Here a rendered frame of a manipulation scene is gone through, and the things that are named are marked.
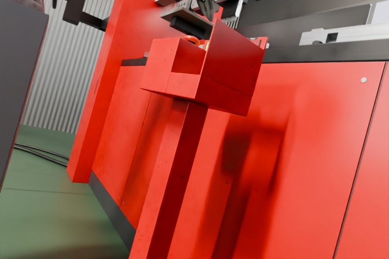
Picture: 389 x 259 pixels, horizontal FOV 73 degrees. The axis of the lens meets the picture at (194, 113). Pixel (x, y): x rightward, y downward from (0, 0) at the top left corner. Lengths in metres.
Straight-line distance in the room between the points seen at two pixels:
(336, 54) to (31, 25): 0.70
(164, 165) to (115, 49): 1.38
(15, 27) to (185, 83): 0.44
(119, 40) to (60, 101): 1.94
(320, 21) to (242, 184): 1.09
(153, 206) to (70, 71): 3.17
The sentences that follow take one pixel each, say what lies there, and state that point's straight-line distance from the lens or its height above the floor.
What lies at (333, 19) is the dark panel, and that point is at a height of 1.29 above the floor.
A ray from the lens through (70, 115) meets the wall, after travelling 3.70.
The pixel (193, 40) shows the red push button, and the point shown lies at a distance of 0.62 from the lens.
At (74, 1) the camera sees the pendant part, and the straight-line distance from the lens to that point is 2.42.
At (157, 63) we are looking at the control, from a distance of 0.59.
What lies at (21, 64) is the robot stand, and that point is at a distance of 0.75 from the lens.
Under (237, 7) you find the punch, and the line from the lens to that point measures 1.23.
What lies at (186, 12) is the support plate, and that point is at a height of 0.99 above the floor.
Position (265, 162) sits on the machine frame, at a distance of 0.70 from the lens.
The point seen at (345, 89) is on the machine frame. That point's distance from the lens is 0.63.
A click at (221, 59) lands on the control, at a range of 0.50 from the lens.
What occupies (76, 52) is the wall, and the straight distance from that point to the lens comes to 3.68.
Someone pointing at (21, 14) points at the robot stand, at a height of 0.75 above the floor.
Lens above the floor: 0.63
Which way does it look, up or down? 1 degrees up
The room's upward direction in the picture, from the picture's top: 15 degrees clockwise
